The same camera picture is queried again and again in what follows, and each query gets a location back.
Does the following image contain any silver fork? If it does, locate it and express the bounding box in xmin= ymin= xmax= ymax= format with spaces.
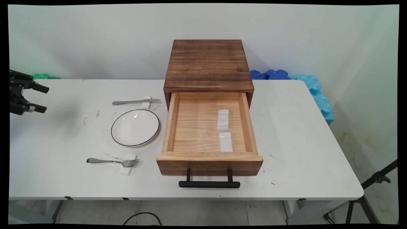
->
xmin=86 ymin=158 xmax=140 ymax=168

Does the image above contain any light wooden drawer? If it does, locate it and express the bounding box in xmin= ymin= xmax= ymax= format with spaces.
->
xmin=156 ymin=92 xmax=264 ymax=177

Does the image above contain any black drawer handle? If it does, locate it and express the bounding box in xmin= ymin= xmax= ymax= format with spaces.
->
xmin=178 ymin=168 xmax=241 ymax=189

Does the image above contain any cyan foam puzzle mat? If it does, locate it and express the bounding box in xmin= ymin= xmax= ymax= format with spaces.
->
xmin=290 ymin=74 xmax=335 ymax=125

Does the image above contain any silver table knife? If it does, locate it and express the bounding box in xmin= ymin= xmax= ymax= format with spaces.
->
xmin=112 ymin=99 xmax=162 ymax=106

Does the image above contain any dark brown wooden cabinet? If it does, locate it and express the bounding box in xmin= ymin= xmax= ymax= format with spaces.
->
xmin=163 ymin=39 xmax=254 ymax=111

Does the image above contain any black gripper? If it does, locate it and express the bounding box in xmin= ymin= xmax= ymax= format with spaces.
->
xmin=10 ymin=70 xmax=50 ymax=115

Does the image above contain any blue foam puzzle mat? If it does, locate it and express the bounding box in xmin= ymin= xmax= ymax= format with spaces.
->
xmin=250 ymin=69 xmax=290 ymax=80

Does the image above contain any grey metal table leg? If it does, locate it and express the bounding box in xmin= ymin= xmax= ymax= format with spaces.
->
xmin=52 ymin=200 xmax=65 ymax=223

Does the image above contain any black tripod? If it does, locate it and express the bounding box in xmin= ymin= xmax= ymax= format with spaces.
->
xmin=323 ymin=159 xmax=398 ymax=225

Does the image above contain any white table leg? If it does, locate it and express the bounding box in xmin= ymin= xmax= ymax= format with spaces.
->
xmin=283 ymin=199 xmax=307 ymax=225

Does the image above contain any white plate with black rim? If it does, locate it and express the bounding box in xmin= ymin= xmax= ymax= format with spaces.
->
xmin=111 ymin=109 xmax=160 ymax=147

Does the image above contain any green foam puzzle mat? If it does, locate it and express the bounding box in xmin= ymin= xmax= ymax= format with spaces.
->
xmin=31 ymin=73 xmax=60 ymax=80

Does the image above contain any black floor cable loop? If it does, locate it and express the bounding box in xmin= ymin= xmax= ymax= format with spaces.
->
xmin=123 ymin=212 xmax=162 ymax=226

